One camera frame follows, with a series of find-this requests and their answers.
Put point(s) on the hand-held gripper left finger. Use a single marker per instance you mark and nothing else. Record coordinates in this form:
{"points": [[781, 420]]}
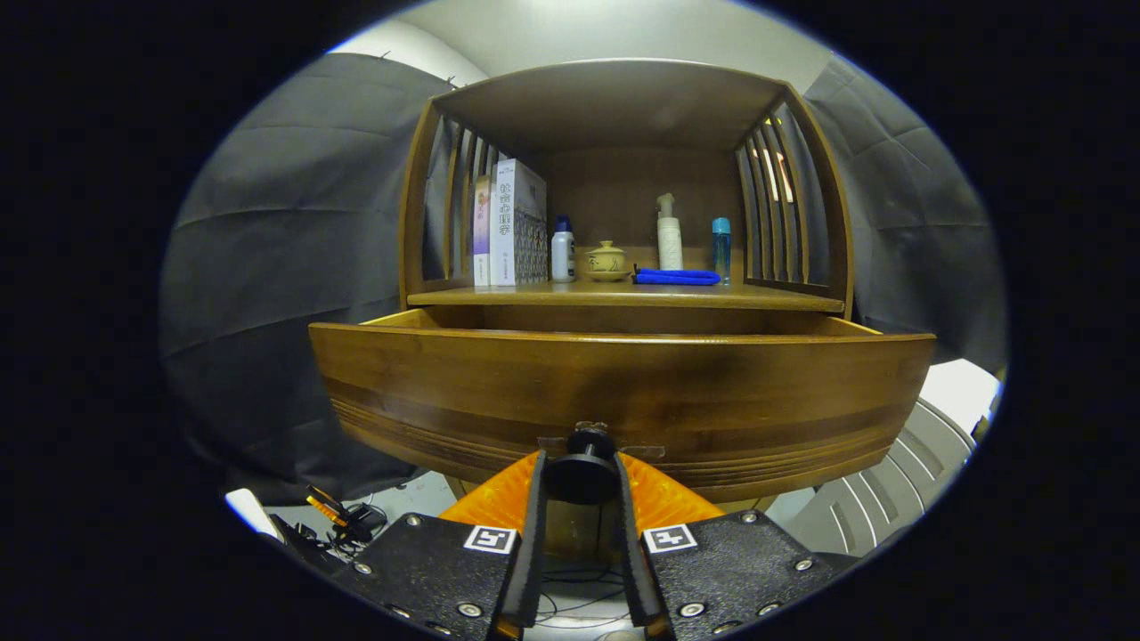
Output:
{"points": [[533, 552]]}

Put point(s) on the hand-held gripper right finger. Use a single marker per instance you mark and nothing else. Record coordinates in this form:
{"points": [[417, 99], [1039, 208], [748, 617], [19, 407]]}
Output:
{"points": [[631, 561]]}

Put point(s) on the black round drawer knob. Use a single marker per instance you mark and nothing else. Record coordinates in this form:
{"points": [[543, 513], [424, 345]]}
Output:
{"points": [[581, 472]]}

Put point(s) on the curved wooden drawer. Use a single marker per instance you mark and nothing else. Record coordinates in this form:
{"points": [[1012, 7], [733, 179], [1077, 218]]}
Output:
{"points": [[623, 392]]}

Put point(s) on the wooden cabinet countertop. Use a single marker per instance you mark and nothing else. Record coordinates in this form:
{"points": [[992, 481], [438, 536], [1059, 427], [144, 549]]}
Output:
{"points": [[623, 296]]}

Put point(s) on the grey filing cabinet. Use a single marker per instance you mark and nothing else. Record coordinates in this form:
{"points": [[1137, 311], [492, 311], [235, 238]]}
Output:
{"points": [[891, 499]]}

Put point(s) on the brown wooden cabinet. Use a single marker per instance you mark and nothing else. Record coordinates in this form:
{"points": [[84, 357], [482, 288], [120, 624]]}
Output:
{"points": [[623, 107]]}

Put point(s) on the black orange device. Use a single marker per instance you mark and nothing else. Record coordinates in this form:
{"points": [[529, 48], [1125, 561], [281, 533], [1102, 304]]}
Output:
{"points": [[343, 521]]}

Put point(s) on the white flat object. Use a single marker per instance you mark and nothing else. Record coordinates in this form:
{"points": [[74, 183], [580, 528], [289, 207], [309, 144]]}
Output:
{"points": [[251, 512]]}

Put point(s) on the folded blue cloth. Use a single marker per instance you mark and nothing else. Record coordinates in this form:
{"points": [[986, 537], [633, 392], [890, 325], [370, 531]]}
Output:
{"points": [[677, 277]]}

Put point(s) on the yellow lidded ceramic teacup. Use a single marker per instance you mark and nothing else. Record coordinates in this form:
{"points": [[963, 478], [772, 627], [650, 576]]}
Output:
{"points": [[606, 263]]}

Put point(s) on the white bottle with blue cap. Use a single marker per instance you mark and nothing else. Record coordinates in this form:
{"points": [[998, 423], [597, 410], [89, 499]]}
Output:
{"points": [[563, 254]]}

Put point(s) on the clear blue bottle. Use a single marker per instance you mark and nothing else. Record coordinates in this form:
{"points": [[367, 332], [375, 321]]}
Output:
{"points": [[721, 254]]}

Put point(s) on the white pump bottle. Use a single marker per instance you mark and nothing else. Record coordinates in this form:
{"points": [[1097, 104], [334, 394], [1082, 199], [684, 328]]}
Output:
{"points": [[670, 240]]}

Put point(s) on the thin pink purple book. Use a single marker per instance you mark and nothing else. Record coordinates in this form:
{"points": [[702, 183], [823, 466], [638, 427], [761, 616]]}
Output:
{"points": [[482, 231]]}

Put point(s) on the thick white book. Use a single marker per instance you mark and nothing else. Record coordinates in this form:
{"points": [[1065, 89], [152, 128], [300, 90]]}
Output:
{"points": [[517, 223]]}

